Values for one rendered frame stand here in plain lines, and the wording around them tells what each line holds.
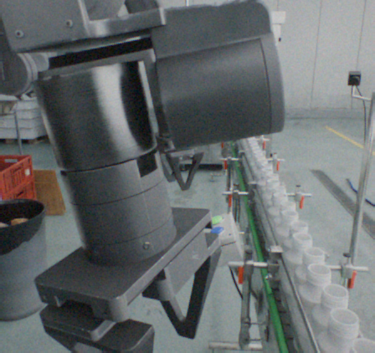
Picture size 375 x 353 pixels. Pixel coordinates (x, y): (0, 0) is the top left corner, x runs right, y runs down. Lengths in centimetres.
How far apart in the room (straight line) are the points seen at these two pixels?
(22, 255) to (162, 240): 215
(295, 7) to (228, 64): 1059
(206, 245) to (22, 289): 225
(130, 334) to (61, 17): 15
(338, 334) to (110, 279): 42
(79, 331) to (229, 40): 16
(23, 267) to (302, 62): 942
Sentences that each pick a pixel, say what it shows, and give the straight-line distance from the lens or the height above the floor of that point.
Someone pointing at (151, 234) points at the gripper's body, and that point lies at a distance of 20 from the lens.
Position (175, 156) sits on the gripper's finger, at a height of 135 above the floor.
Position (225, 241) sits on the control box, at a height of 111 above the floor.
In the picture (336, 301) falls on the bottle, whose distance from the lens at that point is 62.
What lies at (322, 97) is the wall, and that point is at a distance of 1095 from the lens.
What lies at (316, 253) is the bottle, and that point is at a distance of 74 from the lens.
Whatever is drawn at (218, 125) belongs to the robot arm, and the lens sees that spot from 18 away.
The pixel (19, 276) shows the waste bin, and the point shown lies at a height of 30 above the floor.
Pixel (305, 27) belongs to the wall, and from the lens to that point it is 1077.
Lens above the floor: 150
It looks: 17 degrees down
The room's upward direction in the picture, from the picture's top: straight up
